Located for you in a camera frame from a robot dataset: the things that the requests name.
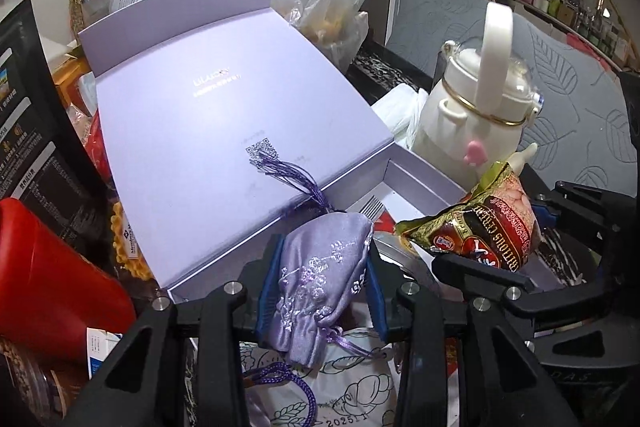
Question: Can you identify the lavender gift box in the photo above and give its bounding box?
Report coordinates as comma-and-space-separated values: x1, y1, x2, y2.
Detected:
79, 0, 463, 303

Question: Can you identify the plastic bag of food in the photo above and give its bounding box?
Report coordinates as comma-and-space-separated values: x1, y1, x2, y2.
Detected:
270, 0, 369, 72

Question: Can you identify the green gold cereal packet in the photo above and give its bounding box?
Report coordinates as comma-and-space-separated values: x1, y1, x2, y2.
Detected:
395, 161, 540, 272

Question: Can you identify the white bread print snack bag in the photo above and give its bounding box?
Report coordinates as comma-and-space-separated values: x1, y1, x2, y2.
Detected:
245, 327, 402, 426

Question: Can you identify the black menu stand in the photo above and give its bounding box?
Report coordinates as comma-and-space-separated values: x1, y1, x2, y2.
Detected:
1, 0, 111, 270

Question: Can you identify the purple embroidered sachet pouch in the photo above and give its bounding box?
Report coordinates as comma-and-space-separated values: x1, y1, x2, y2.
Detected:
245, 148, 382, 426

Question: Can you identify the red plastic container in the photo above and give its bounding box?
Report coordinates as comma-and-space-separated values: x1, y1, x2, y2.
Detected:
0, 198, 136, 362

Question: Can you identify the cream cartoon dog kettle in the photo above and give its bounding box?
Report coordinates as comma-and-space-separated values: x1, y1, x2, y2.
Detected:
411, 2, 542, 190

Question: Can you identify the silver foil snack packet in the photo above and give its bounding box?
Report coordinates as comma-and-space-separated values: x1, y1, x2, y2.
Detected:
347, 196, 421, 268

